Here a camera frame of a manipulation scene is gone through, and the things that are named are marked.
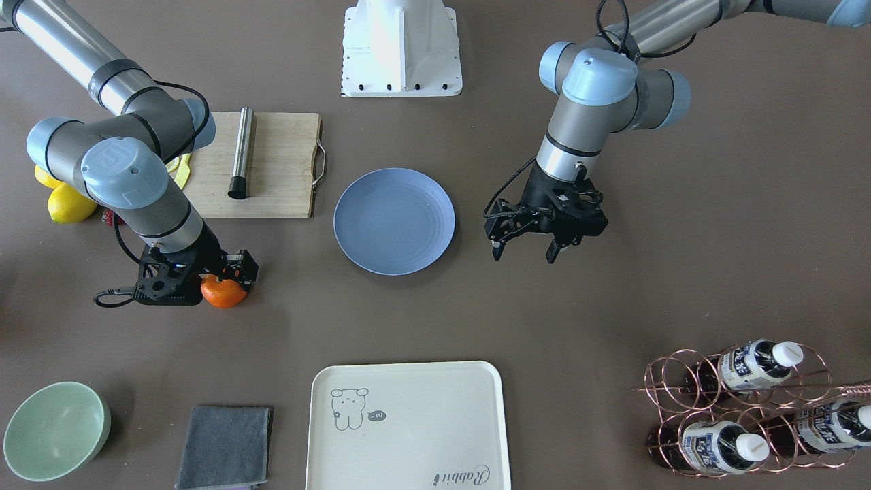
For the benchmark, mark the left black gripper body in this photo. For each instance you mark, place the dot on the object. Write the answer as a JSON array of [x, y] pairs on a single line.
[[542, 188]]

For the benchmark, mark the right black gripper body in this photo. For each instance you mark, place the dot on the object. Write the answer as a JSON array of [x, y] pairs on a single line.
[[207, 253]]

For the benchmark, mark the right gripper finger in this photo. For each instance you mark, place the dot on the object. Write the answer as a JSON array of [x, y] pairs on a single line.
[[246, 275]]

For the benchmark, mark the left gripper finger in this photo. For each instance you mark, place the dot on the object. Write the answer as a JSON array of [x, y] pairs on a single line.
[[555, 247], [497, 248]]

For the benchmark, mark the orange mandarin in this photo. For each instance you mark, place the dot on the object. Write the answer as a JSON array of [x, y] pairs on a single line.
[[221, 293]]

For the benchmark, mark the blue plate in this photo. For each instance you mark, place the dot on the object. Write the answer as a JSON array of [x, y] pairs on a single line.
[[394, 221]]

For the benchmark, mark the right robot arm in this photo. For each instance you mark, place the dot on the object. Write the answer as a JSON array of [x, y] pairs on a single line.
[[120, 162]]

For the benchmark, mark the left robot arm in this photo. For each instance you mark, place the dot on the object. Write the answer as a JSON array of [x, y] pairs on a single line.
[[602, 90]]

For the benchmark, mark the steel muddler black tip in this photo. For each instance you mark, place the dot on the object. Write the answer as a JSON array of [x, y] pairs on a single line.
[[238, 188]]

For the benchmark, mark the red strawberry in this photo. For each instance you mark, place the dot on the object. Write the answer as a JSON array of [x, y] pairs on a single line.
[[109, 217]]

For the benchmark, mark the wooden cutting board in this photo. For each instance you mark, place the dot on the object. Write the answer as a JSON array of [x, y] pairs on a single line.
[[280, 174]]

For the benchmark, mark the yellow plastic knife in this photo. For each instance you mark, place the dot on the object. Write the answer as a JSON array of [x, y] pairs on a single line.
[[179, 169]]

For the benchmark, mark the yellow lemon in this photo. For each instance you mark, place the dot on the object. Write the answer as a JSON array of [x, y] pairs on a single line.
[[45, 179], [66, 205]]

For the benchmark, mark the grey folded cloth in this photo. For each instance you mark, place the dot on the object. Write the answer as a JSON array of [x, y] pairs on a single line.
[[226, 448]]

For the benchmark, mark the green bowl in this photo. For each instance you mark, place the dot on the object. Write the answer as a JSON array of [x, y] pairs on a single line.
[[56, 431]]

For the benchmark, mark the cream rabbit tray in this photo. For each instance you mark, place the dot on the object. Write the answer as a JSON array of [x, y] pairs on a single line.
[[438, 425]]

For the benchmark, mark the tea bottle white cap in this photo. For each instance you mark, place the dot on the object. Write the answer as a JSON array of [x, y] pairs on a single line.
[[757, 365]]

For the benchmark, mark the white camera post base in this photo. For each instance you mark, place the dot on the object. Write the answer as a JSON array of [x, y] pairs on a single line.
[[400, 49]]

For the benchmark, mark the copper wire bottle rack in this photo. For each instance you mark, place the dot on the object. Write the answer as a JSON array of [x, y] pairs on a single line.
[[673, 383]]

